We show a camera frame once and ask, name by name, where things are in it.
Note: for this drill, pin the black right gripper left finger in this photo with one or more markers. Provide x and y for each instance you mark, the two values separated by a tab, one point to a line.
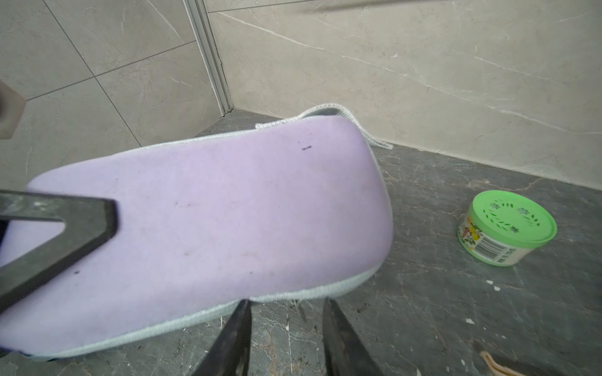
230	353

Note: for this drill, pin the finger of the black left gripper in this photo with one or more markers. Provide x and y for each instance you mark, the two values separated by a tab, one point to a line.
88	222

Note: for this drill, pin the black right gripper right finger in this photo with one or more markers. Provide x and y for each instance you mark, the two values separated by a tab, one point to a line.
344	351

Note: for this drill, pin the green lidded jar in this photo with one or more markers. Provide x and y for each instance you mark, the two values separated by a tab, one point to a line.
501	228

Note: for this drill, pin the aluminium cage frame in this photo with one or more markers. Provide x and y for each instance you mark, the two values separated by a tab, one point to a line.
199	18

